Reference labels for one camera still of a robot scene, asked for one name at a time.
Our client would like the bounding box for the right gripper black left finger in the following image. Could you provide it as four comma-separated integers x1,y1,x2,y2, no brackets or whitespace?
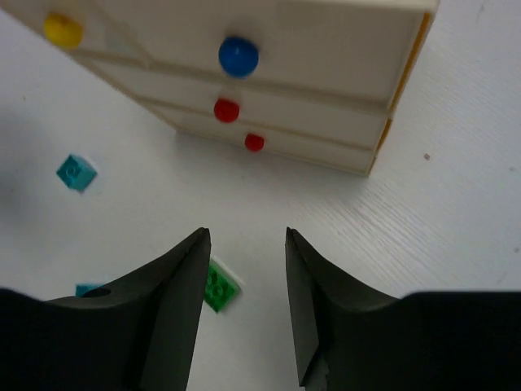
1,228,211,390

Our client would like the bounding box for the long teal lego brick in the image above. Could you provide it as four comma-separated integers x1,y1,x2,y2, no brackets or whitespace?
75,283,111,298

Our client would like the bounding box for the green lego brick near cabinet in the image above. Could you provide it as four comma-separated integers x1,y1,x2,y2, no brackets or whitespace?
204,259,241,313

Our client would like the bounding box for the cream drawer cabinet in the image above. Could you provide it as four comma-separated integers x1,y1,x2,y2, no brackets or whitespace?
1,1,439,176

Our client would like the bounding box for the cream drawer, yellow knob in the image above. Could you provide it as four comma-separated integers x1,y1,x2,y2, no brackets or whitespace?
1,1,151,64

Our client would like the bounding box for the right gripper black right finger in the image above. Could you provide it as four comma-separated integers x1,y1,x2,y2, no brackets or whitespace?
286,229,520,390

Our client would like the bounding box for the small teal lego brick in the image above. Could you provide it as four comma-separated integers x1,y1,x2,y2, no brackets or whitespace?
56,154,98,193

